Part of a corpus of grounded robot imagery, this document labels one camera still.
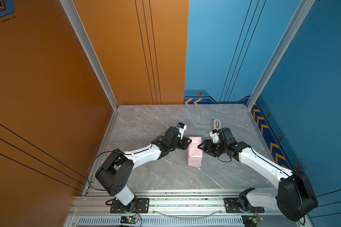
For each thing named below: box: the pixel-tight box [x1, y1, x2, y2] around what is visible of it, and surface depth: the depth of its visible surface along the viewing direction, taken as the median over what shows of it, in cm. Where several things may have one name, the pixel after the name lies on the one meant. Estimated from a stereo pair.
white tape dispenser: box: [213, 119, 222, 131], surface depth 104 cm
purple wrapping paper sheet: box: [187, 136, 203, 168], surface depth 82 cm
